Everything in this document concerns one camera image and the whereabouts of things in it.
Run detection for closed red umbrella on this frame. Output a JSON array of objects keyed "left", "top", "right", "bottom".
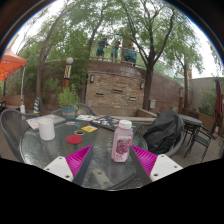
[{"left": 214, "top": 78, "right": 224, "bottom": 134}]

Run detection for white sticker sheet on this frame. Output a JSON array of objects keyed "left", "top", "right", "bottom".
[{"left": 75, "top": 114, "right": 100, "bottom": 122}]

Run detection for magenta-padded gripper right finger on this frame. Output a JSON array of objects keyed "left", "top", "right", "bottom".
[{"left": 128, "top": 144, "right": 184, "bottom": 187}]

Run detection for silver laptop with stickers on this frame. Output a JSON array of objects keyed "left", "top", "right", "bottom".
[{"left": 25, "top": 113, "right": 67, "bottom": 130}]

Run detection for black laptop with stickers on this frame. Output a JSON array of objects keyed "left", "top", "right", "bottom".
[{"left": 89, "top": 115, "right": 141, "bottom": 133}]

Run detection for blue yellow striped cone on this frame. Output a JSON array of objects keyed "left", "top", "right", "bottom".
[{"left": 32, "top": 96, "right": 41, "bottom": 115}]

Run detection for tall green tree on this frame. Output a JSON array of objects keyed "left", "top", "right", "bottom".
[
  {"left": 109, "top": 0, "right": 204, "bottom": 111},
  {"left": 13, "top": 0, "right": 101, "bottom": 115}
]

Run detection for black metal patio chair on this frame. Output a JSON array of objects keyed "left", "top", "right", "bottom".
[{"left": 191, "top": 121, "right": 221, "bottom": 163}]

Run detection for small colourful card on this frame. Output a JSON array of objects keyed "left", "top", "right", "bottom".
[{"left": 65, "top": 120, "right": 81, "bottom": 127}]

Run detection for globe lamp post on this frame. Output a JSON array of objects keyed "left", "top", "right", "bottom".
[{"left": 62, "top": 56, "right": 75, "bottom": 91}]

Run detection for green plant in teal pot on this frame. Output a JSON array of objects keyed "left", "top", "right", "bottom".
[{"left": 57, "top": 84, "right": 81, "bottom": 120}]

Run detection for black jacket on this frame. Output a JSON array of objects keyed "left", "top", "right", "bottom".
[{"left": 143, "top": 109, "right": 185, "bottom": 156}]

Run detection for person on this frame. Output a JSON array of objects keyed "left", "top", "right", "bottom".
[
  {"left": 130, "top": 46, "right": 138, "bottom": 67},
  {"left": 123, "top": 43, "right": 134, "bottom": 64},
  {"left": 110, "top": 40, "right": 122, "bottom": 63},
  {"left": 95, "top": 37, "right": 110, "bottom": 62}
]

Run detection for white cup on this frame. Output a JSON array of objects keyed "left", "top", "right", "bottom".
[{"left": 37, "top": 117, "right": 56, "bottom": 142}]

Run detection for pink juice bottle white cap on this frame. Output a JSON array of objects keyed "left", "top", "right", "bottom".
[{"left": 110, "top": 119, "right": 134, "bottom": 164}]

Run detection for yellow card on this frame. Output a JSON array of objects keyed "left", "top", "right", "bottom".
[{"left": 80, "top": 124, "right": 98, "bottom": 133}]

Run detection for orange canopy tent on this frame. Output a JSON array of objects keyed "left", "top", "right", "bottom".
[{"left": 0, "top": 46, "right": 28, "bottom": 114}]

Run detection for flat round red coaster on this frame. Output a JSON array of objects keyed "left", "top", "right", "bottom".
[{"left": 65, "top": 134, "right": 84, "bottom": 145}]

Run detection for dark patio table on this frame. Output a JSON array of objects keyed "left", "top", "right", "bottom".
[{"left": 179, "top": 114, "right": 204, "bottom": 158}]

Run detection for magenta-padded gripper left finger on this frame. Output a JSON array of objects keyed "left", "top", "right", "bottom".
[{"left": 43, "top": 144, "right": 95, "bottom": 187}]

